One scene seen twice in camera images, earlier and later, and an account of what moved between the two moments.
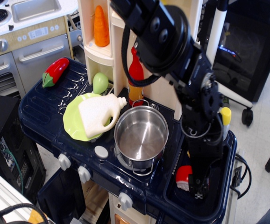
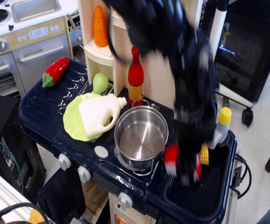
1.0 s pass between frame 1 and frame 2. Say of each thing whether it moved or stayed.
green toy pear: stayed
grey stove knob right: stayed
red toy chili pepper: stayed
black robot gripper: moved
